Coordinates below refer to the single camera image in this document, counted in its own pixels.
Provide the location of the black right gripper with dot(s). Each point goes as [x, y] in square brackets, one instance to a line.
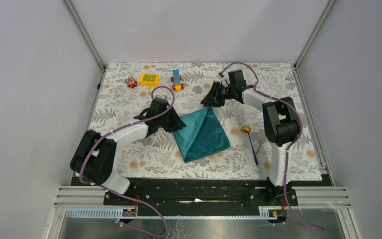
[212, 99]

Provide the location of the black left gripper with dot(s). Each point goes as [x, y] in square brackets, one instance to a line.
[176, 123]

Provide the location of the teal cloth napkin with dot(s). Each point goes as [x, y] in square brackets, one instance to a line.
[204, 135]

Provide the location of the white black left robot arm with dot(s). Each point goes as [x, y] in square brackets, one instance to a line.
[94, 157]

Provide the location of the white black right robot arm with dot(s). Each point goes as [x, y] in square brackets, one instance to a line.
[282, 123]

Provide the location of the blue orange toy car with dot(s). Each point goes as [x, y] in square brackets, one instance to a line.
[176, 80]

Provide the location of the gold purple spoon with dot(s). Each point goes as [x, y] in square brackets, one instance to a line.
[248, 130]

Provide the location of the yellow toy brick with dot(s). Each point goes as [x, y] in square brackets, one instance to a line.
[149, 80]

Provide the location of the red owl toy block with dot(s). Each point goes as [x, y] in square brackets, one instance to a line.
[131, 82]

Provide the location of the floral patterned table mat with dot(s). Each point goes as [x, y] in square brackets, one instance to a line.
[158, 155]

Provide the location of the silver utensil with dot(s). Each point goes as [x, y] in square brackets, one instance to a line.
[260, 144]

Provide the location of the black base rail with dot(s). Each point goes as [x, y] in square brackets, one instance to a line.
[192, 197]

